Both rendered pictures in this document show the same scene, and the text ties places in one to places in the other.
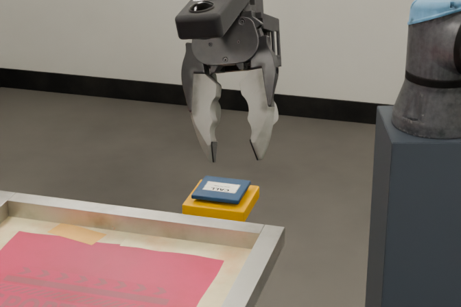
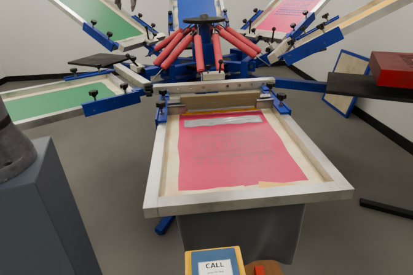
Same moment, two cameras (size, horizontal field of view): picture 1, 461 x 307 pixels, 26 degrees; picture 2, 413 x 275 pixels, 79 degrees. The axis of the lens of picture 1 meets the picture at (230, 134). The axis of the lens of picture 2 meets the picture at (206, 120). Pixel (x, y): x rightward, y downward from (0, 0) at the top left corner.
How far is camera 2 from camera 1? 2.18 m
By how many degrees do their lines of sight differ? 127
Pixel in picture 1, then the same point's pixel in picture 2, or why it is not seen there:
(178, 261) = (203, 183)
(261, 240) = (155, 189)
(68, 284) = (243, 155)
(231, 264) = (173, 189)
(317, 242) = not seen: outside the picture
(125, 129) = not seen: outside the picture
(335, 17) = not seen: outside the picture
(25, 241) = (294, 174)
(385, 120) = (40, 159)
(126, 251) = (236, 182)
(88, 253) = (253, 174)
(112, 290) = (222, 158)
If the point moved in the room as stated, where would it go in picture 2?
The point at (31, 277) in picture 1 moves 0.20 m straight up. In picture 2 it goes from (263, 154) to (267, 104)
